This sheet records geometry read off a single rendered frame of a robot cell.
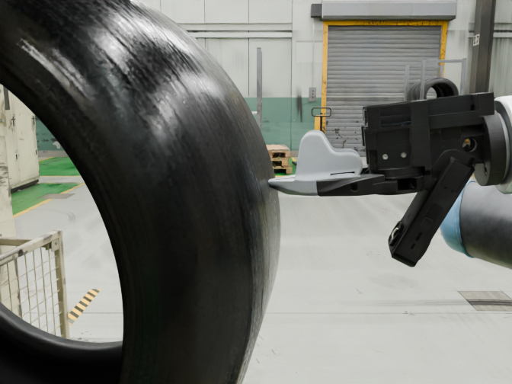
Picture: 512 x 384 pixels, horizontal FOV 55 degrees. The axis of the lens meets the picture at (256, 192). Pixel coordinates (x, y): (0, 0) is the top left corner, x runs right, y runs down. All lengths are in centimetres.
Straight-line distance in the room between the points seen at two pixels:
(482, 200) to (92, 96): 44
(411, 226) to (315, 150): 12
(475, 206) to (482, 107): 17
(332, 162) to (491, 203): 22
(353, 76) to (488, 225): 1136
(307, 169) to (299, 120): 1123
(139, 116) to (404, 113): 24
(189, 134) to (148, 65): 6
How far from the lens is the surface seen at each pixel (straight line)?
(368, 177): 45
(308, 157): 47
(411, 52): 1228
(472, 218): 61
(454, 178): 48
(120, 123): 34
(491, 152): 47
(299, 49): 1174
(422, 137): 46
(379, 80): 1204
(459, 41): 1259
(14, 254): 116
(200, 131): 36
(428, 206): 48
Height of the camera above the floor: 131
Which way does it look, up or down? 11 degrees down
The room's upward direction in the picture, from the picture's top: straight up
